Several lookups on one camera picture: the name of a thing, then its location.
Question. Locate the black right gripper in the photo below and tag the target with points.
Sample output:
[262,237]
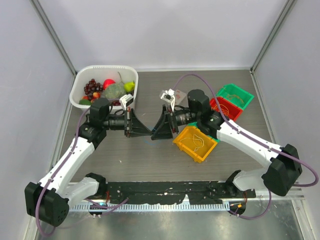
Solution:
[163,129]

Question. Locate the white slotted cable duct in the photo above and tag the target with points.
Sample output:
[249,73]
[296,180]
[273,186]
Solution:
[182,207]

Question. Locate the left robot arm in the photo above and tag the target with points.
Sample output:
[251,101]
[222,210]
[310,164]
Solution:
[50,199]

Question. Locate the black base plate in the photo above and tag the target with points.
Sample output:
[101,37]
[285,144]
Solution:
[174,192]

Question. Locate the strawberry pile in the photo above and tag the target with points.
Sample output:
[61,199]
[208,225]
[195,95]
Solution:
[92,96]

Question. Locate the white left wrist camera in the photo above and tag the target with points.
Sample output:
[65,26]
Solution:
[126,100]

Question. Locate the far green plastic bin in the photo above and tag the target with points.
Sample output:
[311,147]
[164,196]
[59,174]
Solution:
[236,95]

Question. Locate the aluminium frame post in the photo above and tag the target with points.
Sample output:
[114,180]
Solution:
[287,8]
[53,35]

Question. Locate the aluminium frame post right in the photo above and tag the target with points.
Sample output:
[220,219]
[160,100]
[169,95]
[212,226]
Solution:
[287,8]

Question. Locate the red plastic bin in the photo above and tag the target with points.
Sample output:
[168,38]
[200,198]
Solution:
[230,110]

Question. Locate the dark red grape bunch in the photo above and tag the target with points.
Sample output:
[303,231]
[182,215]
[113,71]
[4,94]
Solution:
[92,87]

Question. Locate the white fruit basket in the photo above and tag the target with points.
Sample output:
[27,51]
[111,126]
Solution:
[119,73]

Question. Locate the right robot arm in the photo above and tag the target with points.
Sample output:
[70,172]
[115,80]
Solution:
[280,168]

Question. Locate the green plastic bin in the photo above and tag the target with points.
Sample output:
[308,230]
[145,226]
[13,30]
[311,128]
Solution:
[236,95]
[194,124]

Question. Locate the near green plastic bin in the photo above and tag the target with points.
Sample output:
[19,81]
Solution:
[194,124]

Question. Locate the grey card box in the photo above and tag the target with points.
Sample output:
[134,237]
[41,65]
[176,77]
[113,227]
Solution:
[179,96]

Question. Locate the yellow plastic bin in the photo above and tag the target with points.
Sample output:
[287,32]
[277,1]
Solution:
[195,143]

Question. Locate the green melon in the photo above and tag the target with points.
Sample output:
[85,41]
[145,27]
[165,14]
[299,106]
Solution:
[114,91]

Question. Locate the green lime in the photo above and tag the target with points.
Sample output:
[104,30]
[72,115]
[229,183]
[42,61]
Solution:
[85,102]

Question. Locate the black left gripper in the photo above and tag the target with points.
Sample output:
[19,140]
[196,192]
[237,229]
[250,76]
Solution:
[135,127]

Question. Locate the green pear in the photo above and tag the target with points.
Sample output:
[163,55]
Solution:
[129,86]

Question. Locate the red apple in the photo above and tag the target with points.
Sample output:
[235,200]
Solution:
[107,83]

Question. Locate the aluminium frame post left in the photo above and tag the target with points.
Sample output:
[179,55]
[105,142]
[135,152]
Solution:
[53,35]

